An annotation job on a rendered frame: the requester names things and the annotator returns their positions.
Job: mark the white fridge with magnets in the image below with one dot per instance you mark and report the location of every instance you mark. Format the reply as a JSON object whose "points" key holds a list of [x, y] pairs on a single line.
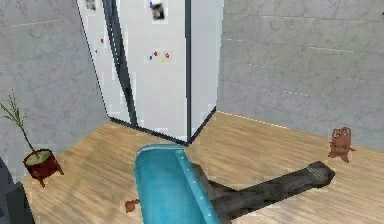
{"points": [[160, 83]]}

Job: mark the brown bear figurine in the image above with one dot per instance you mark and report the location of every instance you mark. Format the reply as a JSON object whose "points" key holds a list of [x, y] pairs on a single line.
{"points": [[340, 144]]}

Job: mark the teal blue chair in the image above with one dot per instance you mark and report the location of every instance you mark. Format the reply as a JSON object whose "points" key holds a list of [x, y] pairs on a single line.
{"points": [[166, 186]]}

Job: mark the dark grey bin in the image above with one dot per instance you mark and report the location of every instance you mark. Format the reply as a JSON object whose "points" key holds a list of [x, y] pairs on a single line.
{"points": [[13, 200]]}

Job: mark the green plant in red pot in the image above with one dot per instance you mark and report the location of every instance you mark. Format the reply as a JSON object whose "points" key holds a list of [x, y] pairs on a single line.
{"points": [[40, 162]]}

